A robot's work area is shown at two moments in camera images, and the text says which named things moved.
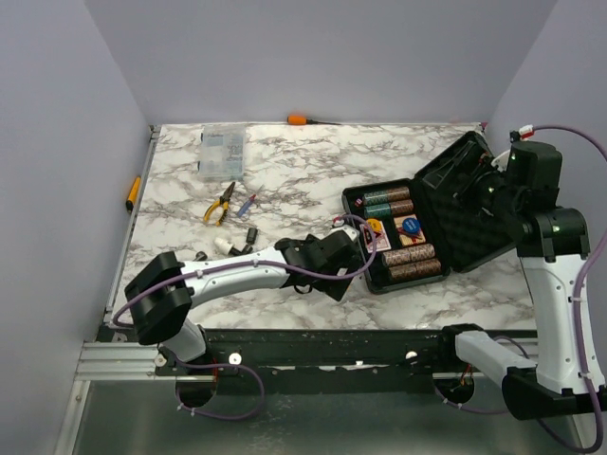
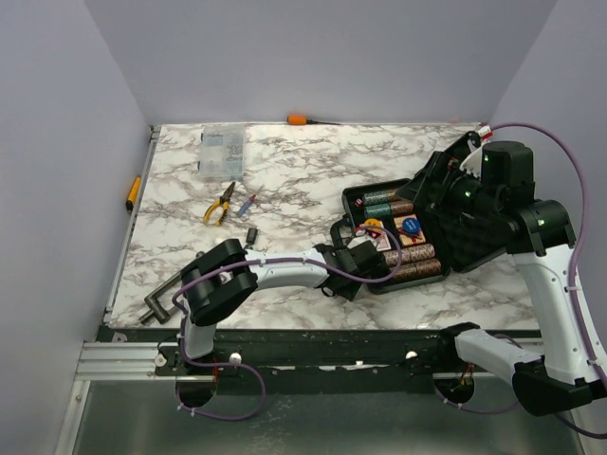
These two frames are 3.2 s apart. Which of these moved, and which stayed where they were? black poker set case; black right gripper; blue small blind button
Moved: black right gripper
Stayed: black poker set case; blue small blind button
